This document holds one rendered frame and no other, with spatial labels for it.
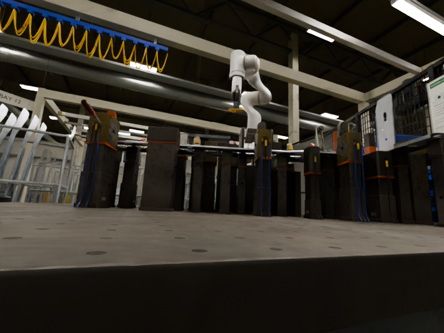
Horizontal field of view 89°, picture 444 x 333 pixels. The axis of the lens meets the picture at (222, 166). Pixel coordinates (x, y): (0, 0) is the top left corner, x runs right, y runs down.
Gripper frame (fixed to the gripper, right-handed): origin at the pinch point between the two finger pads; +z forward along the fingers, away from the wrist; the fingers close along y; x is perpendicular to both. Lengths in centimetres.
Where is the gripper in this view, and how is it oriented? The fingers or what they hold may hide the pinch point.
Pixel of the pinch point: (236, 106)
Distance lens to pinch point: 126.0
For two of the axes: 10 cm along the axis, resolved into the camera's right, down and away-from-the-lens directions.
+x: 10.0, 0.4, -0.2
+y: -0.2, -1.7, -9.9
